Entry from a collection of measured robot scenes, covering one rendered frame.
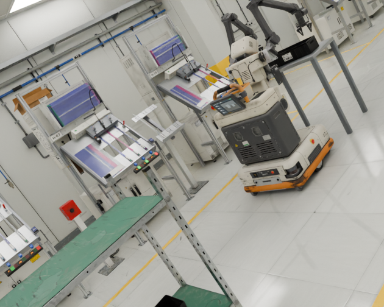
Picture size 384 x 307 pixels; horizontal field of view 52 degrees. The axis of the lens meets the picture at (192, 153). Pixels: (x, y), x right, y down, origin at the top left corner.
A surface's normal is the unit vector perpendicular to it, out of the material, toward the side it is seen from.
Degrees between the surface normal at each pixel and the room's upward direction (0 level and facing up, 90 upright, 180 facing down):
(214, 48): 90
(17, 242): 47
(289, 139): 90
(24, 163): 90
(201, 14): 90
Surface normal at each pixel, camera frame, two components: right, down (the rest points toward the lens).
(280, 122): 0.62, -0.16
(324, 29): -0.65, 0.55
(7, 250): 0.06, -0.65
